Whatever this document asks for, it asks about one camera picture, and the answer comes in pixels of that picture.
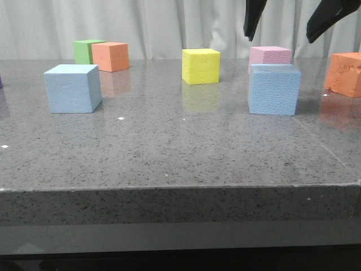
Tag grey curtain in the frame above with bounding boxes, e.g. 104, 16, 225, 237
1, 1, 360, 60

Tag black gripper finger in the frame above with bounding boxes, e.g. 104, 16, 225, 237
243, 0, 267, 42
306, 0, 360, 43

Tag yellow foam cube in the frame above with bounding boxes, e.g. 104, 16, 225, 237
182, 49, 221, 85

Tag pink foam cube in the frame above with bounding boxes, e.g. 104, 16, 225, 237
248, 46, 293, 74

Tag smooth light blue foam cube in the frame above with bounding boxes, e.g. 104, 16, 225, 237
44, 64, 102, 113

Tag dented orange foam cube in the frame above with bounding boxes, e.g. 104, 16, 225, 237
324, 52, 360, 98

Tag textured light blue foam cube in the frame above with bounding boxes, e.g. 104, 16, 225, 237
248, 64, 302, 116

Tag smooth orange foam cube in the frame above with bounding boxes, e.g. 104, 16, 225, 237
91, 42, 130, 72

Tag green foam cube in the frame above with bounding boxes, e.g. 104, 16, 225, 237
73, 40, 105, 64

